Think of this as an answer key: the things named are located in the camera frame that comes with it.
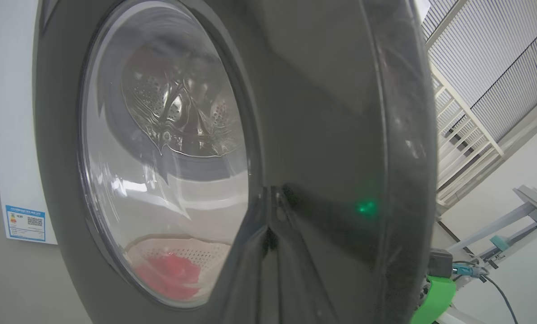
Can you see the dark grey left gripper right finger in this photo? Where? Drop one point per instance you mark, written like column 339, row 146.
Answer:
column 295, row 279

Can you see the blue energy label sticker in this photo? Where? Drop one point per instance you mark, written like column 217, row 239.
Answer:
column 25, row 223

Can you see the dark washing machine door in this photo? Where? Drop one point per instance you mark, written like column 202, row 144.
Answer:
column 331, row 112

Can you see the grey slatted window blinds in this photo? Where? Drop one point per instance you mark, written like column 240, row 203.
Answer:
column 489, row 54

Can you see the white front-load washing machine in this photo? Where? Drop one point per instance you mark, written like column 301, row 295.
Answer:
column 16, row 135

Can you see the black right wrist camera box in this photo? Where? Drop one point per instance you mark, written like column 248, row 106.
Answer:
column 440, row 263

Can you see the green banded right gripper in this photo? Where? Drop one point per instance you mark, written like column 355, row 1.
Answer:
column 437, row 297

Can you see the grey metal table frame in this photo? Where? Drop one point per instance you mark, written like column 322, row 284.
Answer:
column 529, row 209

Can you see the white metal railing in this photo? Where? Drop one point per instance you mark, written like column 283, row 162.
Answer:
column 462, row 130

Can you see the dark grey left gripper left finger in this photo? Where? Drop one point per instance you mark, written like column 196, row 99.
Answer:
column 246, row 279

